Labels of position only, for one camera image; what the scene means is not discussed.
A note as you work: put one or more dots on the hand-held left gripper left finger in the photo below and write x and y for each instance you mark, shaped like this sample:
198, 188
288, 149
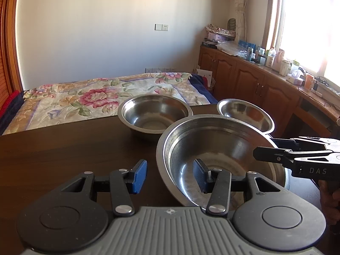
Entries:
138, 176

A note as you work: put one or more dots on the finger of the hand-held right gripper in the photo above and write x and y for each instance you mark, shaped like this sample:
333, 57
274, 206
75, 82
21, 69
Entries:
305, 142
268, 154

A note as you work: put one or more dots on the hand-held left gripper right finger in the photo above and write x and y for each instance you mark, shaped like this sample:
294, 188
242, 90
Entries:
201, 176

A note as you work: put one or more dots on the large steel bowl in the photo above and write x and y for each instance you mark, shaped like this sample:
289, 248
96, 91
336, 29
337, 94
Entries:
225, 143

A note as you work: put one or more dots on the small steel bowl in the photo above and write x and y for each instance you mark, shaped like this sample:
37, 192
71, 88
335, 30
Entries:
244, 113

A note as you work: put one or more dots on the medium steel bowl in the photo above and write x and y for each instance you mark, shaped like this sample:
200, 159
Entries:
154, 111

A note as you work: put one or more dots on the person's right hand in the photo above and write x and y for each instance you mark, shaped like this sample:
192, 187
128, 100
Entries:
330, 204

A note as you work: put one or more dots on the white tissue box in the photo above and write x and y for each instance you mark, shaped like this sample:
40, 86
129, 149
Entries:
294, 78

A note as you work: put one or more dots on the wooden cabinet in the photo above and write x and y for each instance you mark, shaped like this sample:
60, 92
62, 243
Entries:
247, 85

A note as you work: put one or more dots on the navy blanket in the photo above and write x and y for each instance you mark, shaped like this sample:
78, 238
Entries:
204, 90

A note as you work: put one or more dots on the row of toiletry bottles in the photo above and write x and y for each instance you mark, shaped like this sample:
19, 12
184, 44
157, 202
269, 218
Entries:
271, 58

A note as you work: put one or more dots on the floral bed blanket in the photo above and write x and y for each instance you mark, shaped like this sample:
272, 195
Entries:
93, 98

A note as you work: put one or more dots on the white paper bag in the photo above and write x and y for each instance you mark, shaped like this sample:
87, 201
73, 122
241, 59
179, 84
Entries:
204, 75

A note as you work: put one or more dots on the wooden framed window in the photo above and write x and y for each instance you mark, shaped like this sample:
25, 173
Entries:
305, 32

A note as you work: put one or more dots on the clear plastic bag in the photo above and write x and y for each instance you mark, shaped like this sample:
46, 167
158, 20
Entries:
232, 48

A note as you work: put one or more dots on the stack of dark books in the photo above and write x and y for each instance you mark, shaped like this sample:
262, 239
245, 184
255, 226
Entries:
208, 43

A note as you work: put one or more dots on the pink box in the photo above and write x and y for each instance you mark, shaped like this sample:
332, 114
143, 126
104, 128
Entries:
219, 37

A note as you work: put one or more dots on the floral cloth bundle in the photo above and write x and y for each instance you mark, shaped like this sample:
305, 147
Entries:
219, 29

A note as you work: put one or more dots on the green hand fan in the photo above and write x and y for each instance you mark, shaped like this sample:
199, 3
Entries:
232, 24

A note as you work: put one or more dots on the red and navy cloth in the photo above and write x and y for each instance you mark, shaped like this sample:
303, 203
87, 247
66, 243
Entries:
10, 106

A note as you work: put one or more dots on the patterned cream curtain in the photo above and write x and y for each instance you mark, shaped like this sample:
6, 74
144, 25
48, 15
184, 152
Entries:
240, 8

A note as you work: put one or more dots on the wooden louvred wardrobe door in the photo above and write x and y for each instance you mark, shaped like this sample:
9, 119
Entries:
13, 45

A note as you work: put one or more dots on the low wall outlet row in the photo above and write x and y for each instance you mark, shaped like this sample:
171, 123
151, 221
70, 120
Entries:
159, 69

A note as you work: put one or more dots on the white wall switch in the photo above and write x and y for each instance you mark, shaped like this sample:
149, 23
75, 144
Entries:
161, 27

